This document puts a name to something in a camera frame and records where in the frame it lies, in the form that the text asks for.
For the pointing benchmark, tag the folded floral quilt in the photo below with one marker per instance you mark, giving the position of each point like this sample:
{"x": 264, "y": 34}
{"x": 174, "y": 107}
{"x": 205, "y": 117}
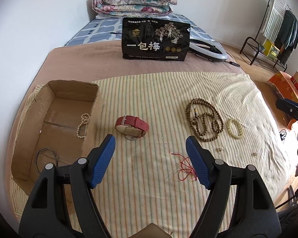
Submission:
{"x": 133, "y": 8}

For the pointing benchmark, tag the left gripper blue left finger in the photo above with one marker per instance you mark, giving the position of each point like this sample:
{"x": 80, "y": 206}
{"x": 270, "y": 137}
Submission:
{"x": 46, "y": 213}

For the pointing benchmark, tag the blue checkered bed sheet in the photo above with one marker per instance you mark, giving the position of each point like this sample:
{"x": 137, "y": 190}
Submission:
{"x": 110, "y": 29}

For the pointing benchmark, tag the striped yellow bed blanket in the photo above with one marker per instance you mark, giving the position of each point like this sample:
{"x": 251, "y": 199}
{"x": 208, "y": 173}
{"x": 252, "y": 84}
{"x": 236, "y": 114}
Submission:
{"x": 143, "y": 183}

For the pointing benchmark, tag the brown bed cover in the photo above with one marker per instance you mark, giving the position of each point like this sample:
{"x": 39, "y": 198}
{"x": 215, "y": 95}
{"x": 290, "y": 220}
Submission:
{"x": 91, "y": 62}

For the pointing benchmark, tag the white ring light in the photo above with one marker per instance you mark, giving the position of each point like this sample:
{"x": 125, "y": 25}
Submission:
{"x": 208, "y": 49}

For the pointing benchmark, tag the dark hanging clothes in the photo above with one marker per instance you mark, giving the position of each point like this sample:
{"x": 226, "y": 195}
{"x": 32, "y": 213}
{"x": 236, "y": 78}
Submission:
{"x": 287, "y": 38}

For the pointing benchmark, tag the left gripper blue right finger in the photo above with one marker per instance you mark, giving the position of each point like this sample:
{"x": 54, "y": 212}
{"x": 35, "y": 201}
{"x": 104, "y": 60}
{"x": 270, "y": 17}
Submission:
{"x": 253, "y": 215}

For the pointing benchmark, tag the black clothes rack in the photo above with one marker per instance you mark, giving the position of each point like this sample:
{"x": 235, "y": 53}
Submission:
{"x": 253, "y": 48}

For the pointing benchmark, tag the red strap wristwatch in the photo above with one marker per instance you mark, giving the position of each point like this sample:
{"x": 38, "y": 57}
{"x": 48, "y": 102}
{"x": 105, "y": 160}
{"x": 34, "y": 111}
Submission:
{"x": 131, "y": 127}

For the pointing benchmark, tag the striped hanging towel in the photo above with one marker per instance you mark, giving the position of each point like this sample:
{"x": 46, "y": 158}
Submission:
{"x": 273, "y": 19}

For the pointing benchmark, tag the black snack bag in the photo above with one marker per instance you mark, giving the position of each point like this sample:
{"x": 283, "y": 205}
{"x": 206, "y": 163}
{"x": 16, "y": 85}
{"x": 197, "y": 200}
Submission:
{"x": 154, "y": 39}

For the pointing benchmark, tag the open cardboard box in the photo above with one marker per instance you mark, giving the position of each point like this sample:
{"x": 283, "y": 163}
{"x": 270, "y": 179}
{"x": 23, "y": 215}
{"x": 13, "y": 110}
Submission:
{"x": 59, "y": 124}

